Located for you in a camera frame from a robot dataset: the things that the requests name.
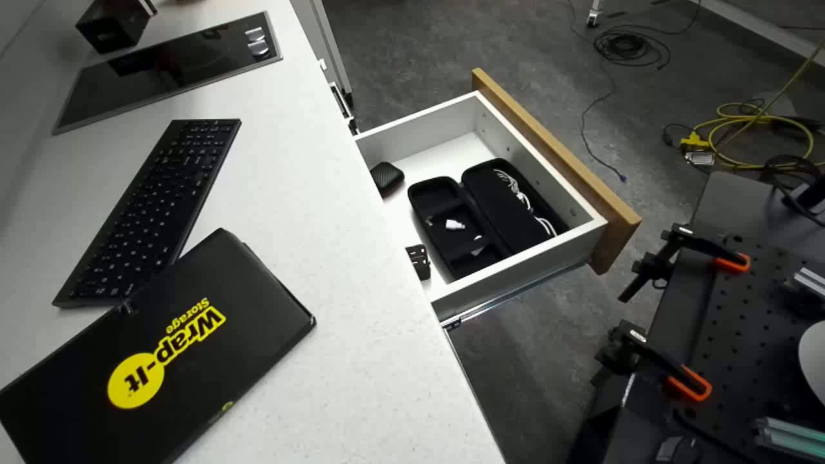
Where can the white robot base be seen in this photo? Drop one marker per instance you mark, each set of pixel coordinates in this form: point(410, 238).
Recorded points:
point(813, 359)

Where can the white drawer with wooden front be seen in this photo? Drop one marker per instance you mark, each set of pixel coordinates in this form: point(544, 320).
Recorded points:
point(515, 146)

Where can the small black remote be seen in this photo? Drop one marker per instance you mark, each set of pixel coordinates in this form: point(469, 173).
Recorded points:
point(417, 262)

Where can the small black rounded pouch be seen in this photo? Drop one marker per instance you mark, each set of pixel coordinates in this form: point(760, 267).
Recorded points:
point(387, 178)

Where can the open black zip case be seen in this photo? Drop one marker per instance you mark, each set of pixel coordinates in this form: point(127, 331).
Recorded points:
point(481, 214)

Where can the black keyboard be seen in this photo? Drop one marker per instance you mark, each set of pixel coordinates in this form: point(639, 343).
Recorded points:
point(154, 210)

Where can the black orange clamp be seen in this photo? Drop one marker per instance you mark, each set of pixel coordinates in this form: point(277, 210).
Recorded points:
point(683, 254)
point(659, 362)

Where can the black Wrap-it storage box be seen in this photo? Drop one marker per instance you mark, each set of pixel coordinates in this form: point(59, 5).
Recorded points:
point(154, 362)

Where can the black monitor base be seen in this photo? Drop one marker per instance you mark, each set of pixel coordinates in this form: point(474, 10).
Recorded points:
point(162, 67)

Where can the black cube box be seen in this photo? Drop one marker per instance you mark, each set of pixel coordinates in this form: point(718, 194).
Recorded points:
point(115, 20)

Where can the aluminium profile bar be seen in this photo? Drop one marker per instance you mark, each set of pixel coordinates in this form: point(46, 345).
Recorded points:
point(808, 281)
point(789, 438)

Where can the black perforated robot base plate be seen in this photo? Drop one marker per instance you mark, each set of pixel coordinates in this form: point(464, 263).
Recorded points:
point(756, 335)

